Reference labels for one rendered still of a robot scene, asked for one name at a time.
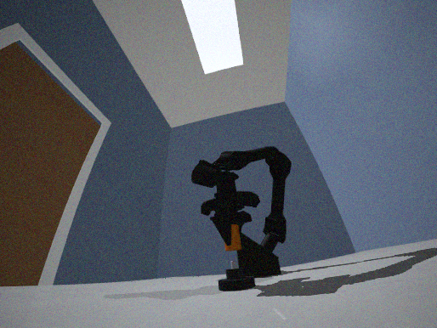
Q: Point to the orange knob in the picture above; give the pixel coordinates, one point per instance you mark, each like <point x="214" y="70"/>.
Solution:
<point x="235" y="239"/>

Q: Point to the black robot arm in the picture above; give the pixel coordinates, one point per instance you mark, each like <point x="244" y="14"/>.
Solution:
<point x="209" y="175"/>

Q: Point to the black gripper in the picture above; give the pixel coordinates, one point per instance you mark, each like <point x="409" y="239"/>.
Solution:
<point x="225" y="214"/>

